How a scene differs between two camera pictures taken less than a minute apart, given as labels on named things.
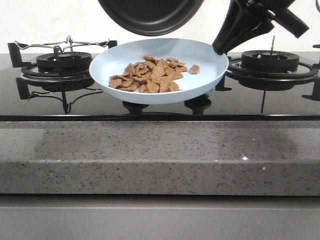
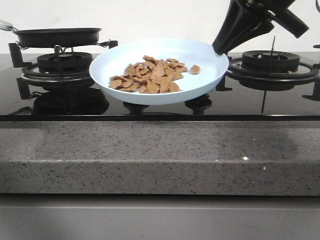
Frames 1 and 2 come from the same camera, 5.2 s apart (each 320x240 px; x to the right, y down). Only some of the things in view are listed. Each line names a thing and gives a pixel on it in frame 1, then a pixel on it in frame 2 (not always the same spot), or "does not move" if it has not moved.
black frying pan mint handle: (152, 17) to (46, 37)
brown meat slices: (152, 75) does not move
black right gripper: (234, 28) does not move
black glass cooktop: (258, 87) does not move
